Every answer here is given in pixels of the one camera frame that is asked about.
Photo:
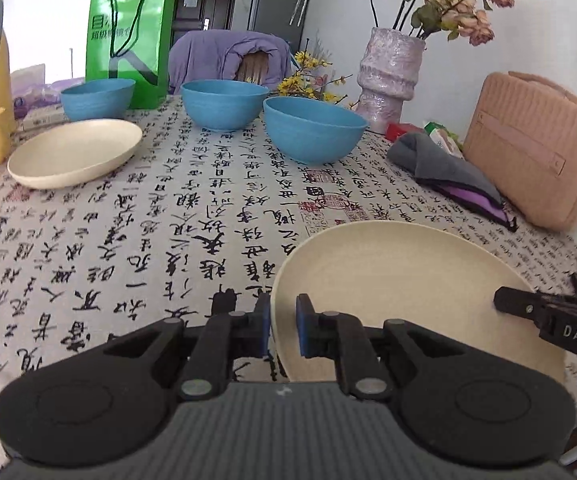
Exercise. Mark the calligraphy print tablecloth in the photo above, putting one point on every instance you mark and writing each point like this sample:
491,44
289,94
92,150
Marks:
168,240

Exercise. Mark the green paper shopping bag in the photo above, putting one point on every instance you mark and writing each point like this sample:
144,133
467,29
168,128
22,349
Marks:
133,35

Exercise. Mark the green snack packet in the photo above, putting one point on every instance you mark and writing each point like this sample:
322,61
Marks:
443,137

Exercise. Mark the grey refrigerator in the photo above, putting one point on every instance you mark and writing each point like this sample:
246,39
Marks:
278,5

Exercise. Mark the pink quilted bag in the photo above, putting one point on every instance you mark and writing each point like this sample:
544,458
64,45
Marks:
533,160

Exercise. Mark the yellow flower sprigs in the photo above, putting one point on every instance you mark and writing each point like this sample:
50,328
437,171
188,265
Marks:
303,85

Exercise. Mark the purple tissue packet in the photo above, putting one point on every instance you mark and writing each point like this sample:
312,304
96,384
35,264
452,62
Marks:
43,95

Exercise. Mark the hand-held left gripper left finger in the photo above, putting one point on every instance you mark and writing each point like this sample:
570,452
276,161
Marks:
264,322

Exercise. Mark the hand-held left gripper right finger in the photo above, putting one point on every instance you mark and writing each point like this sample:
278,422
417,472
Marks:
302,327

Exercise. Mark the grey folded cloth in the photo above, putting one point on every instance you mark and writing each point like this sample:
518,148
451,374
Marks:
433,160

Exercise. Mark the dark brown door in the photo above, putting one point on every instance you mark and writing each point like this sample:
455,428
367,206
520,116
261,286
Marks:
193,5

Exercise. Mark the cream plate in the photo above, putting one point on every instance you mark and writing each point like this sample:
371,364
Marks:
393,270
73,152

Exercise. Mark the lilac textured vase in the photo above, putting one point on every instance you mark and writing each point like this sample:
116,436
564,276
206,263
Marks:
388,80

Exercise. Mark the wooden chair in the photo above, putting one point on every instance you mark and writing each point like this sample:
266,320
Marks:
256,67

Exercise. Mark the red packet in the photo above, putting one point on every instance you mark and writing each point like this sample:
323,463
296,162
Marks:
398,131

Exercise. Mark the purple cloth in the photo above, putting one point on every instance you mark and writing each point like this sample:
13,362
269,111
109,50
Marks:
203,55

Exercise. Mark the purple pouch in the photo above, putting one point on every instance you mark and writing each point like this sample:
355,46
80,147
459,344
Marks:
473,205

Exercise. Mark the blue bowl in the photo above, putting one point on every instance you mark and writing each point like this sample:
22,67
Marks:
96,100
223,107
311,132

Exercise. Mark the white flat box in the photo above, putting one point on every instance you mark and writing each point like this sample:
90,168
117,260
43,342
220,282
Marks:
41,119

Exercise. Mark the dried pink roses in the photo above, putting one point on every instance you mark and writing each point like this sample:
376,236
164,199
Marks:
468,17

